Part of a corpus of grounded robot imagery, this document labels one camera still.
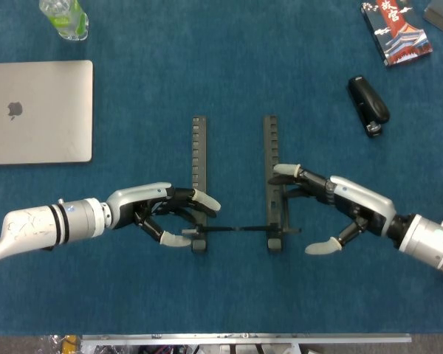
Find black folding laptop stand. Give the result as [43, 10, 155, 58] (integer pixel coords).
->
[181, 115, 303, 254]

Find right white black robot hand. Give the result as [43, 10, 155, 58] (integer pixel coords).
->
[267, 162, 398, 256]

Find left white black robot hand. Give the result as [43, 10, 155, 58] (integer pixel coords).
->
[105, 181, 222, 247]

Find silver apple laptop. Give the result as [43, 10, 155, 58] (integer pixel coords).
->
[0, 60, 95, 166]

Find clear plastic bag yellow contents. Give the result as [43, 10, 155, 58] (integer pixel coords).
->
[36, 334, 83, 354]

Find aluminium table edge rail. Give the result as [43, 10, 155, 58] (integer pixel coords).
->
[81, 333, 413, 346]

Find dark palace print book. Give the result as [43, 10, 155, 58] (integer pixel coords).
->
[360, 0, 434, 68]

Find black stapler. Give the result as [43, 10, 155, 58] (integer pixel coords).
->
[346, 75, 391, 139]

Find clear bottle green label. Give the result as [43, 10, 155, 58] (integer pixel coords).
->
[38, 0, 90, 41]

